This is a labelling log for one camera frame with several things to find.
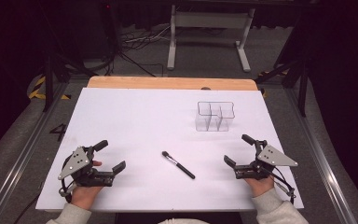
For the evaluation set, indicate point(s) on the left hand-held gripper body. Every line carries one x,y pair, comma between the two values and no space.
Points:
74,163

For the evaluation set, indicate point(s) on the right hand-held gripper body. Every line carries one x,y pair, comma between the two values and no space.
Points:
275,158

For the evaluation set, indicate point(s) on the clear acrylic organizer box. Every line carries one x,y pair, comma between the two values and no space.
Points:
213,116

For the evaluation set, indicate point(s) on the black makeup brush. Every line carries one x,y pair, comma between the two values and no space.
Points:
180,166

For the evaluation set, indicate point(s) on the person's right hand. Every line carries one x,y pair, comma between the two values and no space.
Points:
260,186

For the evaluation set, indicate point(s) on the person's left hand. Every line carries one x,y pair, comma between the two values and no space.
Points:
83,196

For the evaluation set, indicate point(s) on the white table sheet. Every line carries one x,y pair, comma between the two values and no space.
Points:
155,130

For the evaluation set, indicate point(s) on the yellow black floor tape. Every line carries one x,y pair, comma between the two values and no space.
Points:
37,90
272,73

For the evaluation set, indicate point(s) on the black tripod stand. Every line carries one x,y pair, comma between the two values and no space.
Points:
302,84
50,81

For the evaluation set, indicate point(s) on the wooden table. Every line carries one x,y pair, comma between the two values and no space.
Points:
167,83

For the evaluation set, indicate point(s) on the black equipment tower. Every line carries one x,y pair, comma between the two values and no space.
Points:
109,28

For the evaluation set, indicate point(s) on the white metal stand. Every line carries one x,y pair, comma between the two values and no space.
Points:
209,20

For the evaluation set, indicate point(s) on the metal floor rail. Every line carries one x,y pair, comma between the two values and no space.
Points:
320,161
18,165

